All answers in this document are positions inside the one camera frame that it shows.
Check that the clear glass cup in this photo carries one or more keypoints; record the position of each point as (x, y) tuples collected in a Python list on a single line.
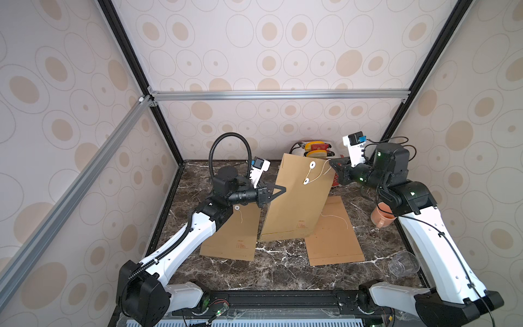
[(404, 264)]

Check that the kraft file bag stack top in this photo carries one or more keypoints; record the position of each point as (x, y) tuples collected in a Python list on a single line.
[(295, 213)]

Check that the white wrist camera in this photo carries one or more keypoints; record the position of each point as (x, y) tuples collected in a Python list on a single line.
[(258, 167), (355, 144)]

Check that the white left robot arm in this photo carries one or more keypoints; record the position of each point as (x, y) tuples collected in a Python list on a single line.
[(144, 292)]

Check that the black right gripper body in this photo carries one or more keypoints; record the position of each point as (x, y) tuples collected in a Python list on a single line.
[(346, 173)]

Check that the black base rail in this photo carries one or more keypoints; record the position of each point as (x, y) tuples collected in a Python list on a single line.
[(335, 304)]

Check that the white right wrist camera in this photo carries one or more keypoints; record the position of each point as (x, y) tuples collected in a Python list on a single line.
[(355, 144)]

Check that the orange cup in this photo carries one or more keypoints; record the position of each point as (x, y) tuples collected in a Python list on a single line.
[(382, 215)]

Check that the black corner frame post right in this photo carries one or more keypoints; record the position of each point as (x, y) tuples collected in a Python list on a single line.
[(459, 11)]

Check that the kraft file bag stack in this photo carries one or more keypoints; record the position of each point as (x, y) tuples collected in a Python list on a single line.
[(295, 213), (333, 240)]

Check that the kraft file bag stack bottom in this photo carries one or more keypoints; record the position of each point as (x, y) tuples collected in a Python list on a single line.
[(333, 240)]

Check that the aluminium rail back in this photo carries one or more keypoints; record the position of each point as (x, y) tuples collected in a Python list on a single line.
[(279, 95)]

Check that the black corner frame post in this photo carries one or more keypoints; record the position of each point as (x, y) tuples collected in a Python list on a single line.
[(459, 11), (118, 30)]

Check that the black corner frame post left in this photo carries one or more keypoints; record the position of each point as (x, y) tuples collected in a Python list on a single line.
[(118, 30)]

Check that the red toaster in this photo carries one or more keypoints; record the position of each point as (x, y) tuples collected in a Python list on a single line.
[(314, 149)]

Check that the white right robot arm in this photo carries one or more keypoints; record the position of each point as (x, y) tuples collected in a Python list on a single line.
[(458, 297)]

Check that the aluminium rail left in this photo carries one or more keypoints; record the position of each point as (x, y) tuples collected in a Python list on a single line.
[(29, 254)]

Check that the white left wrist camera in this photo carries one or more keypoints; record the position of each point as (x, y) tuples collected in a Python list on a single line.
[(258, 167)]

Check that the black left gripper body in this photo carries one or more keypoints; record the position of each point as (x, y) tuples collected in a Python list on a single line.
[(245, 193)]

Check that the aluminium rail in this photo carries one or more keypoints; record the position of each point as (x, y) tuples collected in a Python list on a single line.
[(29, 254), (279, 95)]

